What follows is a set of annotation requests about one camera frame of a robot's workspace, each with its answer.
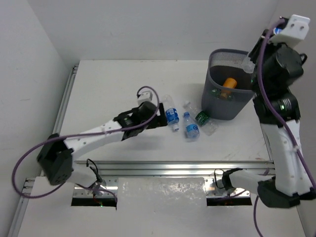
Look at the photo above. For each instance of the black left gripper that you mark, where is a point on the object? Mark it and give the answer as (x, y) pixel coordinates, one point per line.
(161, 116)

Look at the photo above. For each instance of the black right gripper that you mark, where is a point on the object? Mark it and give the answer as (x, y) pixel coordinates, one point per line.
(256, 46)

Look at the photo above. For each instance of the clear bottle blue label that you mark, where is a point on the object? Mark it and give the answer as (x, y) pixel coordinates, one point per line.
(171, 113)
(191, 128)

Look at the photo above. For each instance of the clear plastic bottle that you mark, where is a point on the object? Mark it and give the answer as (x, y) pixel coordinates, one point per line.
(247, 65)

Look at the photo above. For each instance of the orange plastic bottle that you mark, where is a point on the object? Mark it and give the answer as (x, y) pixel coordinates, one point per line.
(229, 84)

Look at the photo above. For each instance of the clear bottle green label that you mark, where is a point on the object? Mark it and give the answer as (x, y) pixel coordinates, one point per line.
(204, 121)

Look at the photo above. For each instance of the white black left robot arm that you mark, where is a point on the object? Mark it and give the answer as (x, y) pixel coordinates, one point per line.
(57, 157)

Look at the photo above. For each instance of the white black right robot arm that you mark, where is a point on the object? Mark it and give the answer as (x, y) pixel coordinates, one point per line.
(279, 118)

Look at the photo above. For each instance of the grey mesh waste bin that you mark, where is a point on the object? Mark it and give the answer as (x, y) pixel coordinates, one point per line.
(223, 64)

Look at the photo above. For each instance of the white foam pad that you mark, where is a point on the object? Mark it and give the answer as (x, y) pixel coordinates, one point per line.
(161, 193)

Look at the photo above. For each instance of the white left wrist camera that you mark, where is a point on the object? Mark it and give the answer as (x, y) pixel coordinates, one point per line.
(145, 96)

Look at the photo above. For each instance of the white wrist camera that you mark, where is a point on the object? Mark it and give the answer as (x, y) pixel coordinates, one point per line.
(291, 32)
(145, 96)

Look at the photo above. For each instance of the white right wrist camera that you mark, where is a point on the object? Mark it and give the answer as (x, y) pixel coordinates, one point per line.
(291, 32)

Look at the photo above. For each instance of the aluminium rail frame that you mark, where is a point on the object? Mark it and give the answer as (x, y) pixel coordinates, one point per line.
(98, 92)

